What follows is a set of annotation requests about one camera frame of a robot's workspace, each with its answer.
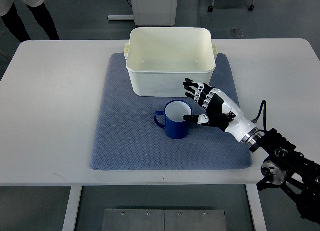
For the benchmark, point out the cream plastic box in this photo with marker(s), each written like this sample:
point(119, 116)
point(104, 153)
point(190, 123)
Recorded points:
point(159, 59)

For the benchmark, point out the wheeled cart legs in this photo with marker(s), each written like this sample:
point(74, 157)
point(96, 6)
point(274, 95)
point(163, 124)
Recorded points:
point(230, 4)

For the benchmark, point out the blue-grey textured mat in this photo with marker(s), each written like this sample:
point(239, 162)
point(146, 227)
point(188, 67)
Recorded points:
point(127, 137)

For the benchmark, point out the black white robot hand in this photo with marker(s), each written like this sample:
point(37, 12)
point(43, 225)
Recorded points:
point(220, 112)

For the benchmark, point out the metal floor plate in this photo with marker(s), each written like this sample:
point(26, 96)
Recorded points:
point(163, 220)

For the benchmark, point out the white left table leg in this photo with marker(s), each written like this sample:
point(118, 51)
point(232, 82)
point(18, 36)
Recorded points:
point(72, 209)

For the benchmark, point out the grey floor socket cover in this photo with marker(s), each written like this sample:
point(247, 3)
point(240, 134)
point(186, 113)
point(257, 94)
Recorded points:
point(237, 32)

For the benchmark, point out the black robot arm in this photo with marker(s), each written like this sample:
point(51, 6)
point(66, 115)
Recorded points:
point(287, 169)

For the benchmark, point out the white right table leg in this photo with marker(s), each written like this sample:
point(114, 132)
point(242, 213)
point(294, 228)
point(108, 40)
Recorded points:
point(255, 208)

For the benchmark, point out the blue mug white inside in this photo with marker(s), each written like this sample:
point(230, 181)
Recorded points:
point(171, 119)

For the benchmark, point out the white table leg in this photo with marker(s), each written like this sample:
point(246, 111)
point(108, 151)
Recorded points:
point(255, 208)
point(72, 209)

